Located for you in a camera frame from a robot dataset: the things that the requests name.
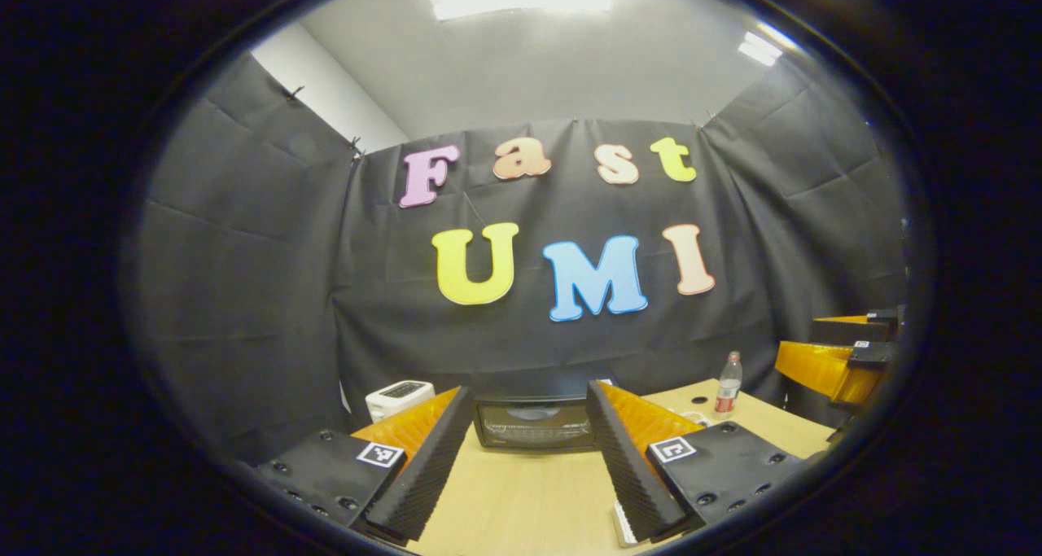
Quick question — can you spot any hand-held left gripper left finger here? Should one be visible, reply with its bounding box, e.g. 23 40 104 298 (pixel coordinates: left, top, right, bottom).
254 385 475 545

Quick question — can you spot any black electric oven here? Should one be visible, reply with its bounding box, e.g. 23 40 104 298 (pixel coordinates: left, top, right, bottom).
471 379 616 451

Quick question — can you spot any white toaster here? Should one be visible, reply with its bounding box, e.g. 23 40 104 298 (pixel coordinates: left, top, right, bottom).
365 380 436 424

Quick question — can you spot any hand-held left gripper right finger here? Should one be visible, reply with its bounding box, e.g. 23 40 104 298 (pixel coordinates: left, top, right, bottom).
586 379 808 545

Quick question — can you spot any clear bottle red label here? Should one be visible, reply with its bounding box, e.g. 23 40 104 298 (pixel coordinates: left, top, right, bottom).
714 351 743 421

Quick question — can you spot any black backdrop cloth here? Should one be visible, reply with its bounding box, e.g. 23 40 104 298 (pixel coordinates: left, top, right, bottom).
130 51 908 467

